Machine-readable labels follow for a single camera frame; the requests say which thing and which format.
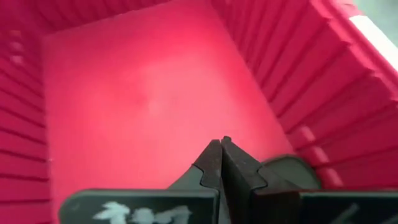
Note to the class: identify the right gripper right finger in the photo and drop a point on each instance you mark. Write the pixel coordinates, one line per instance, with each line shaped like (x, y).
(242, 193)

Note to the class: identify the long white tape strip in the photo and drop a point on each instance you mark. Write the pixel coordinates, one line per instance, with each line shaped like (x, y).
(376, 37)

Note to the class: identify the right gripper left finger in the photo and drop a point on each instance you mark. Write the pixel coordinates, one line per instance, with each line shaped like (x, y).
(140, 208)

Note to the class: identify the red plastic ribbed bin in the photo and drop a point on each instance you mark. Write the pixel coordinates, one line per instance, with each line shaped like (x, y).
(124, 93)

